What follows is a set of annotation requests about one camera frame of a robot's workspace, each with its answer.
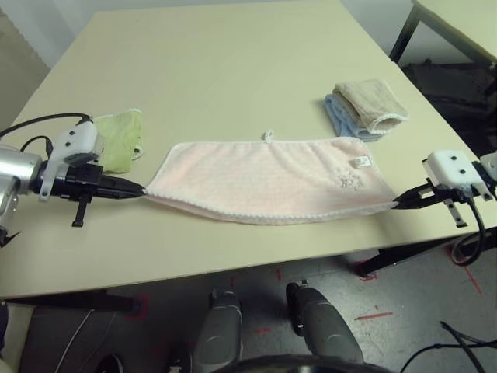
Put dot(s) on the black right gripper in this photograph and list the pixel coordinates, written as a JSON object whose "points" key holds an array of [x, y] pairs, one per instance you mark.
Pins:
{"points": [[446, 195]]}

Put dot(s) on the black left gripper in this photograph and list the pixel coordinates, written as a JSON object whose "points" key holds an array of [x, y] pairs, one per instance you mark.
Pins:
{"points": [[81, 182]]}

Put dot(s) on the pink towel with embroidery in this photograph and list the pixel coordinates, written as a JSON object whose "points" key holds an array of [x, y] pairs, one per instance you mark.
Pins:
{"points": [[272, 178]]}

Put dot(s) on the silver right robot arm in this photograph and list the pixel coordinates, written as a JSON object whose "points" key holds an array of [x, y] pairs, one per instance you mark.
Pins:
{"points": [[490, 167]]}

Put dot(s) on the light green towel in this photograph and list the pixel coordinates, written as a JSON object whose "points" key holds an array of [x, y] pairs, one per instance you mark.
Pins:
{"points": [[120, 143]]}

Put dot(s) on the beige folded towel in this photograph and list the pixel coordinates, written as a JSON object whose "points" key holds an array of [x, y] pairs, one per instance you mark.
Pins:
{"points": [[372, 101]]}

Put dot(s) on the light blue folded towel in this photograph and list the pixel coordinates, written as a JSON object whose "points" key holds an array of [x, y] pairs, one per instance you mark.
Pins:
{"points": [[338, 116]]}

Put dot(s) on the black table foot beam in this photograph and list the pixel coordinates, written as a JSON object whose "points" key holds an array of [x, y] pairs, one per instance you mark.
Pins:
{"points": [[77, 301], [400, 256]]}

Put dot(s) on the grey robot left leg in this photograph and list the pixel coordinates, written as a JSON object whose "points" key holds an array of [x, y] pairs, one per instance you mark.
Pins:
{"points": [[217, 334]]}

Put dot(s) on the beige side table black legs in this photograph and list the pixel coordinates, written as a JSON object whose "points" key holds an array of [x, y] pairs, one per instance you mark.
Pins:
{"points": [[454, 23]]}

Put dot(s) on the dark robot torso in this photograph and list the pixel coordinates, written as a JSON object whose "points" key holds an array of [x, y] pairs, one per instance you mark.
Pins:
{"points": [[303, 365]]}

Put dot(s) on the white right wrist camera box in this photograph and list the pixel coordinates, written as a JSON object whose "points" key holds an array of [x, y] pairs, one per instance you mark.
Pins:
{"points": [[450, 167]]}

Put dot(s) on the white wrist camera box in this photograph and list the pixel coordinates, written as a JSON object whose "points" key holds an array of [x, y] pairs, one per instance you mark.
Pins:
{"points": [[75, 141], [450, 167]]}

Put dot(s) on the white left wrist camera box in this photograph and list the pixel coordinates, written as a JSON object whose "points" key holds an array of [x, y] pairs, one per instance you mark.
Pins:
{"points": [[75, 141]]}

